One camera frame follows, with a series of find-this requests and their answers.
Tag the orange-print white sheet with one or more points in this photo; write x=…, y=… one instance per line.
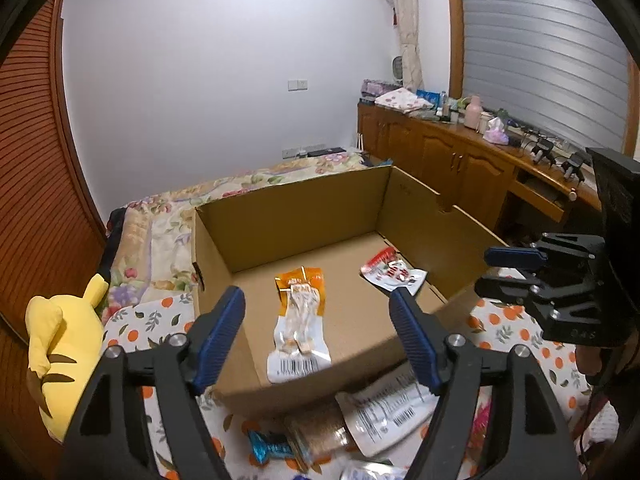
x=145, y=322

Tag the louvered wooden wardrobe door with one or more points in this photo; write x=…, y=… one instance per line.
x=35, y=185

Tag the small white fan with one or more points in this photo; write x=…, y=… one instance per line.
x=396, y=67

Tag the white wall outlet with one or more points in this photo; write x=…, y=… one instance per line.
x=292, y=152

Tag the black gadget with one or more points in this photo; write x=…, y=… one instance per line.
x=541, y=151
x=575, y=166

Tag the orange clear snack packet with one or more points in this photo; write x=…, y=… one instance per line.
x=300, y=310

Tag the white antenna sticks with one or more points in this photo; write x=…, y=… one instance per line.
x=359, y=142

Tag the grey window blinds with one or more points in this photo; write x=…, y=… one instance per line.
x=525, y=35

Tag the red white snack packet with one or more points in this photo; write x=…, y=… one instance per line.
x=390, y=272

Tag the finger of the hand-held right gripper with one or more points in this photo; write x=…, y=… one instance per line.
x=510, y=256
x=500, y=289

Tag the cardboard box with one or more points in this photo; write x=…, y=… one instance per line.
x=350, y=260

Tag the blue foil snack wrapper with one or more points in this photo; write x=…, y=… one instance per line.
x=267, y=447

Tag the white cup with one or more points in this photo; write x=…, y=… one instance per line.
x=485, y=122

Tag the person's right hand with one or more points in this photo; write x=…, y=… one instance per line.
x=589, y=362

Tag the purple box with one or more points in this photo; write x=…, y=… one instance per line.
x=372, y=87

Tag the pink bottle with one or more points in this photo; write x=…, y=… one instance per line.
x=473, y=112

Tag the wooden cabinet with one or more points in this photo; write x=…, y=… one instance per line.
x=440, y=155

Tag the white wall switch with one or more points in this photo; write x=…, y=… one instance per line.
x=297, y=84

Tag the folded floral cloth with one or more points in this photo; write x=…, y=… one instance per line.
x=402, y=100

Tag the wooden window frame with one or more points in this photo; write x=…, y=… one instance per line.
x=452, y=25

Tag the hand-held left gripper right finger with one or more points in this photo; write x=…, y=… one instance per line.
x=417, y=345

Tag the pink tissue pack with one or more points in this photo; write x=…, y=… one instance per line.
x=495, y=132

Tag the dark cloth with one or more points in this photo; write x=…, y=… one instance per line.
x=112, y=225

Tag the clear packet of brown snacks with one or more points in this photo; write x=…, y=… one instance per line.
x=320, y=427

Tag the flat black device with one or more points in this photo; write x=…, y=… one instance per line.
x=325, y=150

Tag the floral blanket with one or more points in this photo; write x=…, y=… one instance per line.
x=150, y=240

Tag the yellow plush toy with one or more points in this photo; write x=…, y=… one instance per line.
x=50, y=355

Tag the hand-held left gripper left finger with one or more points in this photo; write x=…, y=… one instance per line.
x=222, y=340

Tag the cream curtain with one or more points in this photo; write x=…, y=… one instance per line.
x=407, y=25

